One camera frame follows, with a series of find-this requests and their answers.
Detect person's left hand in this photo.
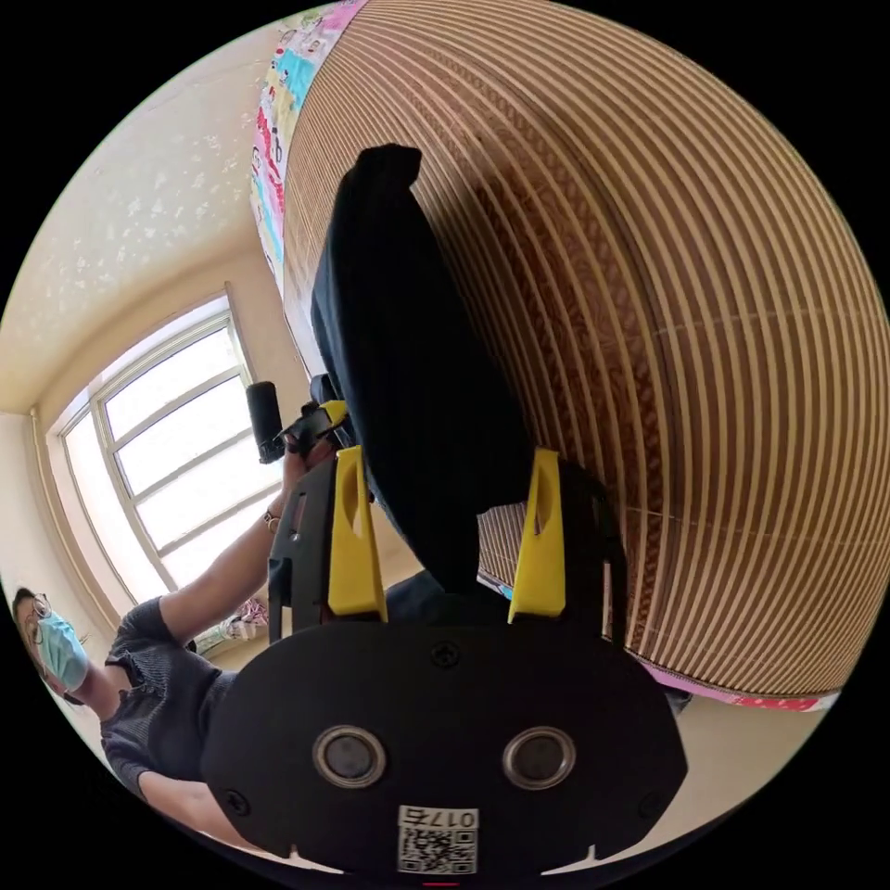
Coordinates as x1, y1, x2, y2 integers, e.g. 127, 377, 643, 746
281, 439, 337, 503

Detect person's body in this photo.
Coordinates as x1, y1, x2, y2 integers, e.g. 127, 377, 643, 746
10, 586, 241, 833

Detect black pants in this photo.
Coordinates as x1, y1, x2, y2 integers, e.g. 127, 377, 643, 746
309, 143, 538, 594

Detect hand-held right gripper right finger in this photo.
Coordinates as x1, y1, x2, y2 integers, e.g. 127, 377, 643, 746
508, 448, 566, 624

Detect person's left forearm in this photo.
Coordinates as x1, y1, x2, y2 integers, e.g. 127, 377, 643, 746
159, 490, 287, 642

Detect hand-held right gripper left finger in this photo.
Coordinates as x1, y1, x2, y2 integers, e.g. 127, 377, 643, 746
327, 445, 388, 623

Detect bed with woven mat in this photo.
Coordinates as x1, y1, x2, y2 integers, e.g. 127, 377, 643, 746
248, 0, 863, 715

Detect window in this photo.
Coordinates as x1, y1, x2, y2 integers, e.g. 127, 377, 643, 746
44, 294, 287, 593

